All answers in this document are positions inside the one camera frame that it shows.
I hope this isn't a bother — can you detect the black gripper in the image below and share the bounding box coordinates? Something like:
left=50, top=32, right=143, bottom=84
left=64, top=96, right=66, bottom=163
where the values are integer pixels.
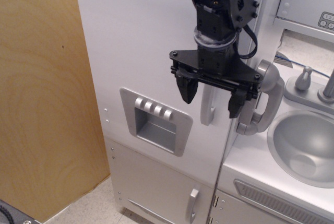
left=169, top=47, right=262, bottom=119

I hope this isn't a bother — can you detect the silver fridge door handle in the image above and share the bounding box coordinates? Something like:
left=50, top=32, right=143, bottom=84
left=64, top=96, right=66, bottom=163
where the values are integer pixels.
left=200, top=84, right=221, bottom=126

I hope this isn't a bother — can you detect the white toy fridge door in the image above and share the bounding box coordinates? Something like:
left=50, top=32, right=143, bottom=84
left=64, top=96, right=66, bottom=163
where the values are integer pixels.
left=78, top=0, right=249, bottom=189

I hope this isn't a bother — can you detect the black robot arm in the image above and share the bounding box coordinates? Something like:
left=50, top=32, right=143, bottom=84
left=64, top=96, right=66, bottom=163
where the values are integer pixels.
left=170, top=0, right=263, bottom=119

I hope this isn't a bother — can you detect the grey toy telephone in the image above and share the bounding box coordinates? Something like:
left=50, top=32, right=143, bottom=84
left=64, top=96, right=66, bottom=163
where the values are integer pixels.
left=236, top=60, right=285, bottom=136

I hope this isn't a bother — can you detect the silver ice dispenser panel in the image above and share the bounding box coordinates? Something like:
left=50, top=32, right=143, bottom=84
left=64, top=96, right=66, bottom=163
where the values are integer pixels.
left=120, top=88, right=193, bottom=157

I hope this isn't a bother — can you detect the grey toy faucet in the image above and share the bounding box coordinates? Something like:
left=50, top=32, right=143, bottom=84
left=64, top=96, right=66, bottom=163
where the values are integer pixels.
left=284, top=66, right=333, bottom=114

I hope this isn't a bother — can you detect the silver toy sink basin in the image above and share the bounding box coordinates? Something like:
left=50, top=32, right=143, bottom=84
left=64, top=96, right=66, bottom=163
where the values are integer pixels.
left=267, top=110, right=333, bottom=188

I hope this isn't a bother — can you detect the silver door hinge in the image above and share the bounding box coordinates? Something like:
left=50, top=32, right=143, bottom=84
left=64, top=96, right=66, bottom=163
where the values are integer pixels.
left=212, top=195, right=219, bottom=207

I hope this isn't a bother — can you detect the white lower freezer door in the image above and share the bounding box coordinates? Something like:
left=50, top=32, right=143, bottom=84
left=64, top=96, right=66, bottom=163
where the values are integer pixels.
left=105, top=139, right=213, bottom=223

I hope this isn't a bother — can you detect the grey toy microwave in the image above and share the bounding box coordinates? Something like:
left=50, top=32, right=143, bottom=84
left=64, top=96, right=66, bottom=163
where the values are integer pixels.
left=274, top=0, right=333, bottom=42

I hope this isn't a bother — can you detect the wooden plywood board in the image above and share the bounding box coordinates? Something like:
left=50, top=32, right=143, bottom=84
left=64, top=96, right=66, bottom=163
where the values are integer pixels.
left=1, top=0, right=109, bottom=221

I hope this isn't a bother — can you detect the blue cable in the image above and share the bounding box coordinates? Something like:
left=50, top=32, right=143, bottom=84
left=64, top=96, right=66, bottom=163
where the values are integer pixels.
left=274, top=54, right=333, bottom=78

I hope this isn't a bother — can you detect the silver lower door handle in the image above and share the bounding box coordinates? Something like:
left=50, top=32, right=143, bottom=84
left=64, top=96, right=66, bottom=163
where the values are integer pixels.
left=186, top=188, right=199, bottom=223

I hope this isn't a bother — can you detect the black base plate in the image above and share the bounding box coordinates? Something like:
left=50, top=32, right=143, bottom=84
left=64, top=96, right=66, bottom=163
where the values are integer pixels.
left=1, top=200, right=40, bottom=224

